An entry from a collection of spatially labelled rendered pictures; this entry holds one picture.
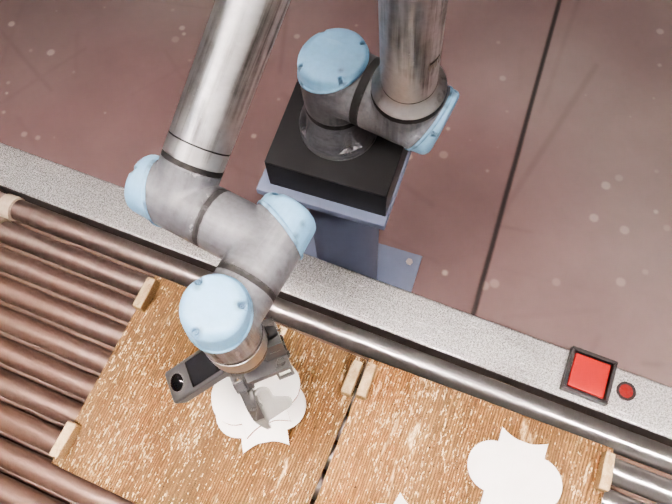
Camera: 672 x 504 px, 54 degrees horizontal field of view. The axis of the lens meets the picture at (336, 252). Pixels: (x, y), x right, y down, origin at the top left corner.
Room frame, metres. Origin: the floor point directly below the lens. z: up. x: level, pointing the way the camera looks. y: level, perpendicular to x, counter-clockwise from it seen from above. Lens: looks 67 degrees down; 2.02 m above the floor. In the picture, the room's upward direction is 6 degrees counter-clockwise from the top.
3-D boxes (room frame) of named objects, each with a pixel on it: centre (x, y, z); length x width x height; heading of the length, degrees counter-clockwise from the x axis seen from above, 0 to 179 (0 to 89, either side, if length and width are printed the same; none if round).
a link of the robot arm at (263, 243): (0.31, 0.09, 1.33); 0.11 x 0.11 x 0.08; 56
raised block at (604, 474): (0.04, -0.38, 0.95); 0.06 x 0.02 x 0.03; 153
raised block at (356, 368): (0.22, -0.01, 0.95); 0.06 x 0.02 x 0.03; 152
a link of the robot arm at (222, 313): (0.22, 0.13, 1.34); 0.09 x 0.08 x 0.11; 146
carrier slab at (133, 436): (0.20, 0.23, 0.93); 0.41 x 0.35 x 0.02; 62
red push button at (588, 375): (0.19, -0.40, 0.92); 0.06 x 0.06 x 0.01; 62
